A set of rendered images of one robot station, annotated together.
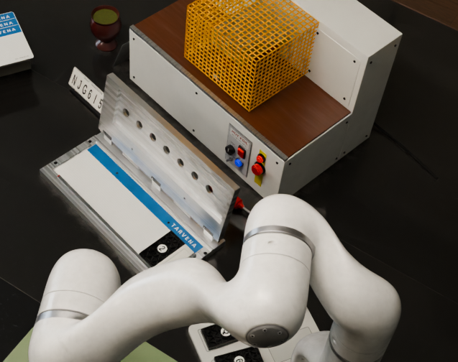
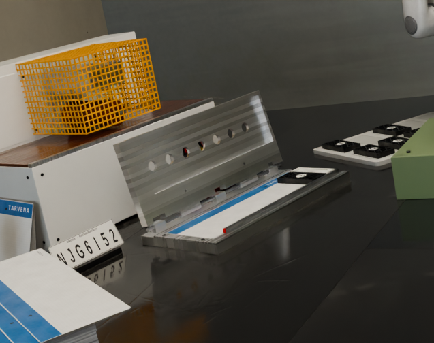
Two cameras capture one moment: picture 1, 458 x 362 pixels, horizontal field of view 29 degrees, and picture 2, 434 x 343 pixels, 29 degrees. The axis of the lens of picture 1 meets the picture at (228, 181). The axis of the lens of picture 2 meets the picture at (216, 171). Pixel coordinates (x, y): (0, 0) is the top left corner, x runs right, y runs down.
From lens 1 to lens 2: 2.58 m
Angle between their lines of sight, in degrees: 76
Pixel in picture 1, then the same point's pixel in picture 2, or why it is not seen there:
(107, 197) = (244, 210)
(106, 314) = not seen: outside the picture
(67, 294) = not seen: outside the picture
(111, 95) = (135, 160)
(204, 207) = (255, 148)
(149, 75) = (73, 203)
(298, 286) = not seen: outside the picture
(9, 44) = (12, 265)
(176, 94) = (110, 180)
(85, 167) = (204, 228)
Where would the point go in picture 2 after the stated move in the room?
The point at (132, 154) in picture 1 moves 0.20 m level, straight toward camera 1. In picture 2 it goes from (189, 196) to (283, 175)
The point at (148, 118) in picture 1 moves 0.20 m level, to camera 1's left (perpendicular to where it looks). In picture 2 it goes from (171, 137) to (163, 160)
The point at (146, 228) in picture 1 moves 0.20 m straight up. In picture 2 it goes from (277, 190) to (261, 99)
